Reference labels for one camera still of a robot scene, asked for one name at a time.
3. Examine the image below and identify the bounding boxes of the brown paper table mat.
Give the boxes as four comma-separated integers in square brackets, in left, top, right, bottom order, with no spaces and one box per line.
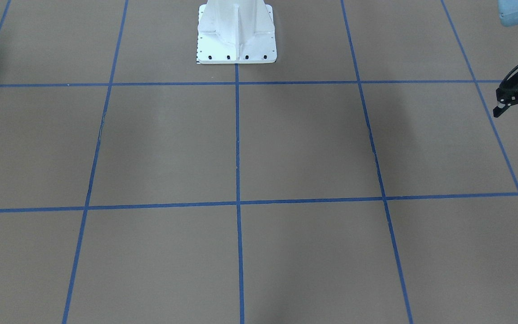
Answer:
[0,0,518,324]

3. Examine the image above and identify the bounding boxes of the white central pedestal column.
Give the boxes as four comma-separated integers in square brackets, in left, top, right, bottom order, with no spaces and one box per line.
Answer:
[196,0,277,64]

